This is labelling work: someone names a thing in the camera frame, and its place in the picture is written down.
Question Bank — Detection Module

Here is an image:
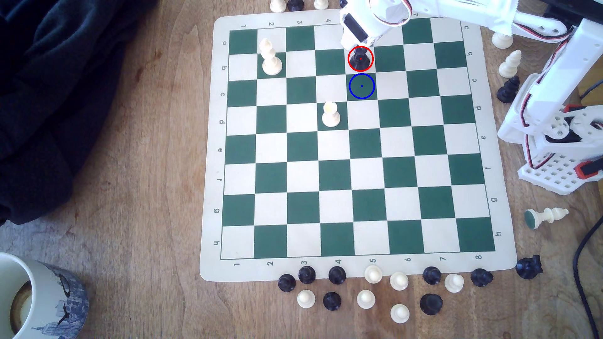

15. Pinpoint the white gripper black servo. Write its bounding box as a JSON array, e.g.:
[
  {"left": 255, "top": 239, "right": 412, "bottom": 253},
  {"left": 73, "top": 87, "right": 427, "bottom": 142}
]
[{"left": 340, "top": 0, "right": 413, "bottom": 51}]

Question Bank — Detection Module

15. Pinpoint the black cable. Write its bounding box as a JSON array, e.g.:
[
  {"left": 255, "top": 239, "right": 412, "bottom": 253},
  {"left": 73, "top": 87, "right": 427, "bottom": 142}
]
[{"left": 573, "top": 226, "right": 603, "bottom": 339}]

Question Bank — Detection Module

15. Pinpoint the green and white chess mat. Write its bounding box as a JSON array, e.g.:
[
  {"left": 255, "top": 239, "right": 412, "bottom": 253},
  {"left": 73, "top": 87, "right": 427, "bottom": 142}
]
[{"left": 199, "top": 14, "right": 518, "bottom": 283}]

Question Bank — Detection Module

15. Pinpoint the white chess bishop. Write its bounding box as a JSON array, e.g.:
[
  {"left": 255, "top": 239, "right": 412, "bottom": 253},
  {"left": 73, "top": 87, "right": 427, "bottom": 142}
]
[{"left": 498, "top": 49, "right": 523, "bottom": 79}]

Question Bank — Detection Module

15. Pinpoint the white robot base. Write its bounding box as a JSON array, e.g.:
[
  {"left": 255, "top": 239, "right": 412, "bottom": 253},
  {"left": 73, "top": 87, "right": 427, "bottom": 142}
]
[{"left": 517, "top": 104, "right": 603, "bottom": 196}]

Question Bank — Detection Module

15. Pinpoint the tall white chess piece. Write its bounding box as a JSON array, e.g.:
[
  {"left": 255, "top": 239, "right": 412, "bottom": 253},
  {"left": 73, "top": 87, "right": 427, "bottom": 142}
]
[{"left": 260, "top": 38, "right": 283, "bottom": 76}]

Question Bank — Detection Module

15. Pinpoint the white ceramic mug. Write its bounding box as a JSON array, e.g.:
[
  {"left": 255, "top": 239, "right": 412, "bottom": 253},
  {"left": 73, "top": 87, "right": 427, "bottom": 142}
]
[{"left": 0, "top": 252, "right": 89, "bottom": 339}]

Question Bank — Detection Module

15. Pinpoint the black cloth garment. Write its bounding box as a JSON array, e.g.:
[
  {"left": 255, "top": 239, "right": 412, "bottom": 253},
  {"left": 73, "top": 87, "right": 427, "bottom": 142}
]
[{"left": 0, "top": 0, "right": 158, "bottom": 226}]

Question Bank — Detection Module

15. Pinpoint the white piece green felt base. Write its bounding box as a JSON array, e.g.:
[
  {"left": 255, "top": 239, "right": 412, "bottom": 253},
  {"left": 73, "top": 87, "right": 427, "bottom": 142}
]
[{"left": 524, "top": 207, "right": 569, "bottom": 230}]

